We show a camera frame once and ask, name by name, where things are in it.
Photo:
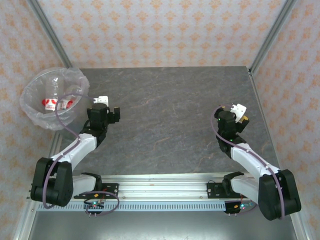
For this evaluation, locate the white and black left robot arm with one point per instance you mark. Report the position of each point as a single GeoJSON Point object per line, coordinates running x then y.
{"type": "Point", "coordinates": [80, 147]}

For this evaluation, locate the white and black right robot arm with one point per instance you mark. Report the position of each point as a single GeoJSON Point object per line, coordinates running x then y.
{"type": "Point", "coordinates": [250, 162]}

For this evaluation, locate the clear plastic-lined bin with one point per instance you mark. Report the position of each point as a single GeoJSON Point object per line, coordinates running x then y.
{"type": "Point", "coordinates": [30, 112]}

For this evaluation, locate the right controller board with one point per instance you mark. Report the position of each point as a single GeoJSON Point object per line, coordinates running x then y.
{"type": "Point", "coordinates": [237, 207]}

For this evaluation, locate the controller board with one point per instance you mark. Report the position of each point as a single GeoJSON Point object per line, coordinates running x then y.
{"type": "Point", "coordinates": [95, 203]}
{"type": "Point", "coordinates": [237, 207]}

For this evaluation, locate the left controller board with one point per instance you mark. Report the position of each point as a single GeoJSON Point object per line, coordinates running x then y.
{"type": "Point", "coordinates": [95, 203]}

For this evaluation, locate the grey metal panel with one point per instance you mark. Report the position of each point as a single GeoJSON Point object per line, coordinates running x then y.
{"type": "Point", "coordinates": [160, 226]}

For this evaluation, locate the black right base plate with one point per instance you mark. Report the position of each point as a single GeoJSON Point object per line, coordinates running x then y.
{"type": "Point", "coordinates": [212, 190]}

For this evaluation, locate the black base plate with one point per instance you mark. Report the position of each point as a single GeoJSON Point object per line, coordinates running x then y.
{"type": "Point", "coordinates": [212, 190]}
{"type": "Point", "coordinates": [110, 188]}

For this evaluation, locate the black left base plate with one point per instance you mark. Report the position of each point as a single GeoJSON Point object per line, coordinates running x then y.
{"type": "Point", "coordinates": [110, 188]}

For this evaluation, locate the aluminium mounting rail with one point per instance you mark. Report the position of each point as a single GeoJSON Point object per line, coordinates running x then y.
{"type": "Point", "coordinates": [162, 186]}

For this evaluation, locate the aluminium frame post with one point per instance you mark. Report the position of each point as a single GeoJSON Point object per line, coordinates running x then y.
{"type": "Point", "coordinates": [272, 32]}
{"type": "Point", "coordinates": [50, 32]}

